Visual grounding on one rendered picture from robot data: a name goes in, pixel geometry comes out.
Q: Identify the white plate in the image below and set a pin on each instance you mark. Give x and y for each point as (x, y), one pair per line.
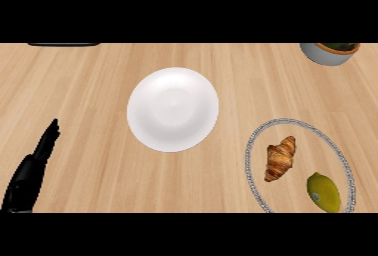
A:
(173, 109)

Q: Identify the dark flat object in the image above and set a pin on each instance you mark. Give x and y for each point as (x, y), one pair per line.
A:
(63, 44)

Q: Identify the brown croissant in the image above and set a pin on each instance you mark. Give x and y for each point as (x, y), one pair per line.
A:
(280, 159)

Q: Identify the round placemat with grey rim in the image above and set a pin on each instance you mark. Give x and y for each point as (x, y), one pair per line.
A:
(300, 133)

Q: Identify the yellow-green lemon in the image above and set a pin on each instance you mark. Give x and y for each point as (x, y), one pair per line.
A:
(323, 192)

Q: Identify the grey plant pot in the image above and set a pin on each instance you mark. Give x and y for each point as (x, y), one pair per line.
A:
(328, 53)

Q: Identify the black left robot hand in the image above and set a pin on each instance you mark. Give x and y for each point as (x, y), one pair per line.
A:
(29, 173)

